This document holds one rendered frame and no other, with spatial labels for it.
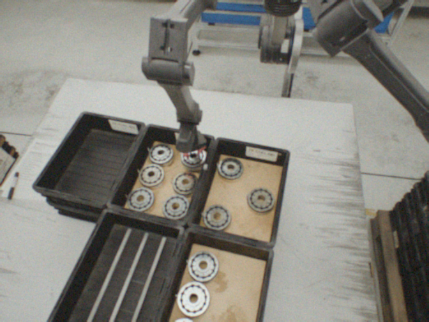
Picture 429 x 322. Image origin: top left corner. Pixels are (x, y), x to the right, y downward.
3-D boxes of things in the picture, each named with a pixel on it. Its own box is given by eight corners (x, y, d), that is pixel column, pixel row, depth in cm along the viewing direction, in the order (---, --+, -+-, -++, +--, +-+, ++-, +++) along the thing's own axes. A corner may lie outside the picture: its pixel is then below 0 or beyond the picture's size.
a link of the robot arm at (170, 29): (189, 23, 61) (138, 16, 62) (188, 88, 70) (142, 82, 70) (219, -21, 96) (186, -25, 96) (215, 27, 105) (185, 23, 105)
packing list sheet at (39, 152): (31, 138, 161) (31, 137, 160) (75, 142, 158) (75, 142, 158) (-4, 195, 143) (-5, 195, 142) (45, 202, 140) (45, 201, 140)
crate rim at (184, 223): (148, 126, 136) (147, 122, 134) (216, 139, 131) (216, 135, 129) (106, 209, 114) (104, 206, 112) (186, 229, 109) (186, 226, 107)
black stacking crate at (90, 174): (92, 128, 149) (83, 111, 139) (152, 140, 144) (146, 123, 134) (45, 203, 127) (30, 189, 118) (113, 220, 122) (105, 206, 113)
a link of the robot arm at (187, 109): (193, 54, 69) (143, 47, 69) (188, 80, 68) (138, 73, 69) (205, 109, 111) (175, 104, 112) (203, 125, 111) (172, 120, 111)
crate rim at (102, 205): (84, 114, 141) (82, 110, 139) (148, 126, 136) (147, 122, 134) (32, 191, 119) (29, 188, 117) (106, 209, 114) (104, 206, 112)
